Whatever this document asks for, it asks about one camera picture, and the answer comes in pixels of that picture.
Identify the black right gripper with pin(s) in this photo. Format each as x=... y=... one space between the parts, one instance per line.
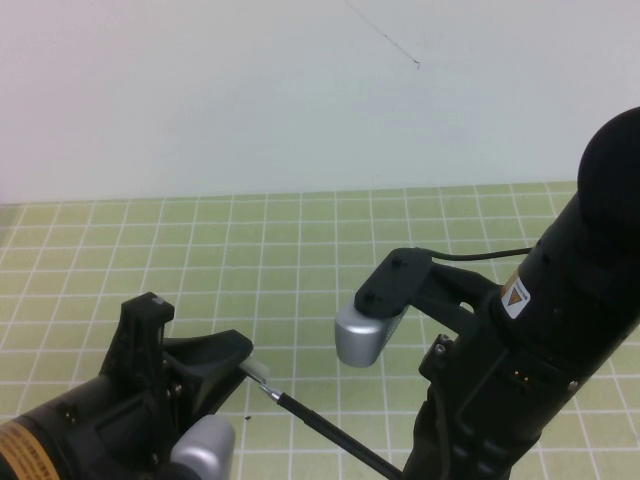
x=475 y=400

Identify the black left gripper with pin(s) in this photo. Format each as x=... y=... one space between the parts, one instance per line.
x=125 y=430

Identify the translucent pen cap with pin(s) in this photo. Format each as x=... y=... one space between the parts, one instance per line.
x=257 y=371

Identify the black pen with silver tip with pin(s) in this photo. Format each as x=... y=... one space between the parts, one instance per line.
x=325 y=430

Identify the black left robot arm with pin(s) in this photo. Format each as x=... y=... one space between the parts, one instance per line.
x=25 y=450

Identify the green grid mat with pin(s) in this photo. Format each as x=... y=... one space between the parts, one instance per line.
x=300 y=250

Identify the black right camera bracket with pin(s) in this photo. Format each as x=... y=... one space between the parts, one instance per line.
x=450 y=295

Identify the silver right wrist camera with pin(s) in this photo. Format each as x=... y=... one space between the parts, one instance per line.
x=360 y=340

